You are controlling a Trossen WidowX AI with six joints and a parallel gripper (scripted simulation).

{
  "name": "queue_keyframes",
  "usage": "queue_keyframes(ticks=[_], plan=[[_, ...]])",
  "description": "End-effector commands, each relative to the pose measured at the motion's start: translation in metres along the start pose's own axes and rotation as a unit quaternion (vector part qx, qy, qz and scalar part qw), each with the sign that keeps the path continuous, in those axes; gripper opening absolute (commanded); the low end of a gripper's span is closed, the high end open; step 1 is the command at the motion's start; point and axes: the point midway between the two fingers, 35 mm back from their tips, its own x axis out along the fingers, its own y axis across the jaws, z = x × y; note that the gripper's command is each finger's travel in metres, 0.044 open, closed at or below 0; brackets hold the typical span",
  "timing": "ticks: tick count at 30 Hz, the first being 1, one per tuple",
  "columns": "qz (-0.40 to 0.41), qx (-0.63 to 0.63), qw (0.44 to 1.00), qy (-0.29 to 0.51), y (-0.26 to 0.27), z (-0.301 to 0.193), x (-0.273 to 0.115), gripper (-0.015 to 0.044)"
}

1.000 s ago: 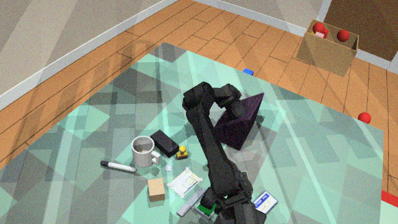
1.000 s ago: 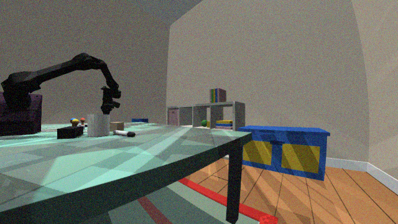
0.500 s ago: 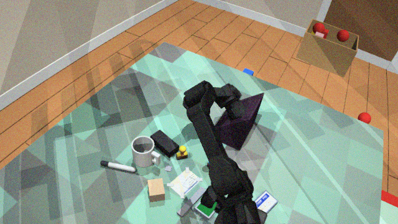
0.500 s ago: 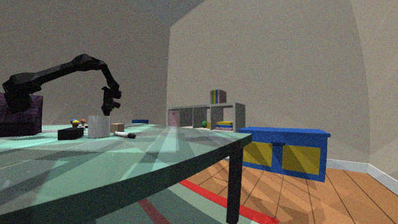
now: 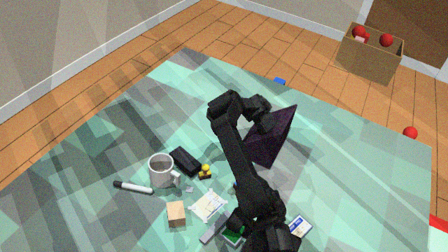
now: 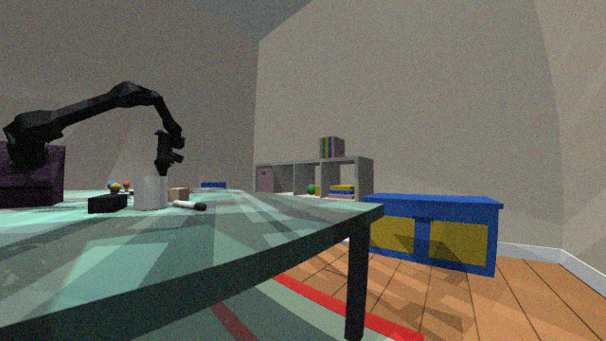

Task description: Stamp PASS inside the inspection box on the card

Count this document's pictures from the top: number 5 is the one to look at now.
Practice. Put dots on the grey mug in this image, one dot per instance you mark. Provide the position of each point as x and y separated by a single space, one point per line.
161 171

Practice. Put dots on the tan wooden block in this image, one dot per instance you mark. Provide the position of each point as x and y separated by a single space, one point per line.
176 214

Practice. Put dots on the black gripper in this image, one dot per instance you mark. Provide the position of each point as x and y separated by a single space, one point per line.
236 221

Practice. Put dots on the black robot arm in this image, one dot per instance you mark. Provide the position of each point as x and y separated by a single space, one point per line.
255 197

